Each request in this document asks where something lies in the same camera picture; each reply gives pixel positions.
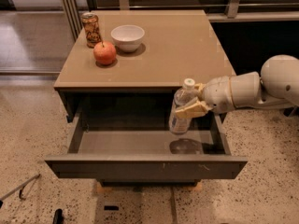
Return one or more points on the grey drawer cabinet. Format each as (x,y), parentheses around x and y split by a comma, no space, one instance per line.
(176,45)

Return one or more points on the clear plastic water bottle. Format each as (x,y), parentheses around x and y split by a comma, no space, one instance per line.
(178,122)

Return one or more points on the orange soda can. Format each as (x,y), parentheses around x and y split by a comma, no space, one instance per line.
(91,27)

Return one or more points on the black object at floor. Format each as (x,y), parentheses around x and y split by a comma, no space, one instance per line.
(58,217)

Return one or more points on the metal railing frame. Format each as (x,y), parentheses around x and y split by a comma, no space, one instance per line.
(216,10)

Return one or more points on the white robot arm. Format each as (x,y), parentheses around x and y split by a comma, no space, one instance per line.
(277,86)

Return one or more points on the grey metal rod on floor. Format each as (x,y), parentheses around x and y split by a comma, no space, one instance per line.
(19,188)

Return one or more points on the red apple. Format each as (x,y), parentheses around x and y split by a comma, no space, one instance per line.
(104,53)

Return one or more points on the open grey top drawer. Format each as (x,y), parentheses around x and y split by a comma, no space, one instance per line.
(117,147)

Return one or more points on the white ceramic bowl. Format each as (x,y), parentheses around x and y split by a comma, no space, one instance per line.
(127,38)

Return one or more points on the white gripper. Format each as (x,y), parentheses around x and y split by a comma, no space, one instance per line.
(217,93)

